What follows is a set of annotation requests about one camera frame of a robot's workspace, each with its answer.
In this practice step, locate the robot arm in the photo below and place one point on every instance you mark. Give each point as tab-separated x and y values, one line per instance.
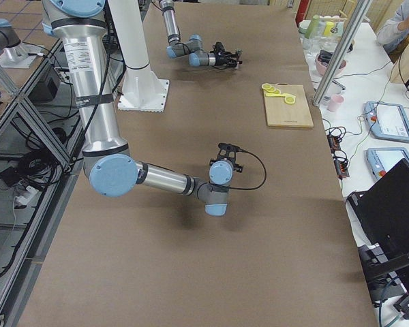
193	48
81	26

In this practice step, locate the lemon slice top pair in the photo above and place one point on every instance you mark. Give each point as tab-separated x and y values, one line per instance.
289	99

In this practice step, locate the yellow plastic knife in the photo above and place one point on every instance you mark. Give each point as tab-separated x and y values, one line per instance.
284	95

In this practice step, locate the black laptop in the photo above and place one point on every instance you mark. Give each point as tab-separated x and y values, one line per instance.
383	212

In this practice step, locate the wooden cutting board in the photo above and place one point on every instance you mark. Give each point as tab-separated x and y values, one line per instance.
280	114

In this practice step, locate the green bottle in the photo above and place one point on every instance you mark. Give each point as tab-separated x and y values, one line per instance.
313	25

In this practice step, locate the black power strip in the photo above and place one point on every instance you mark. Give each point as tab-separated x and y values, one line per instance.
339	157

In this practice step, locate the pink cup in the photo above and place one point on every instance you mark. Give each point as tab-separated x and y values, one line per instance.
335	102

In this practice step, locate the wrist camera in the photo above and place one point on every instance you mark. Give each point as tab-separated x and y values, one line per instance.
218	47
223	147

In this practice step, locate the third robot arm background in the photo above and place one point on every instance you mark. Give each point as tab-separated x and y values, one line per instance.
13	53

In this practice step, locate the near teach pendant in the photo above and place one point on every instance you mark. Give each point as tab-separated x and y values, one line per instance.
381	160

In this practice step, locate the teach pendant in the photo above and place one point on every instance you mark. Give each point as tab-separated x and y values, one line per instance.
381	160
387	121

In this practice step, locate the far teach pendant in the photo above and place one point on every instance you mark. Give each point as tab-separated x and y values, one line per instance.
387	121

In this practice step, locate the aluminium frame post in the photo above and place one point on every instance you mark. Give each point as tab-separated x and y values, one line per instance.
352	26

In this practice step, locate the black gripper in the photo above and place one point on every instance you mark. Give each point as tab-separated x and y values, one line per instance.
221	58
237	166

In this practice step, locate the person in grey jacket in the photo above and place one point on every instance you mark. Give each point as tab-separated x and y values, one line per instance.
395	30

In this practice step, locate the steel jigger measuring cup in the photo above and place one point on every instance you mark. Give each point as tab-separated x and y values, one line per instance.
238	54

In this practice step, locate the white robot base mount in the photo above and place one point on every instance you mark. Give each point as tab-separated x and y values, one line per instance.
141	89

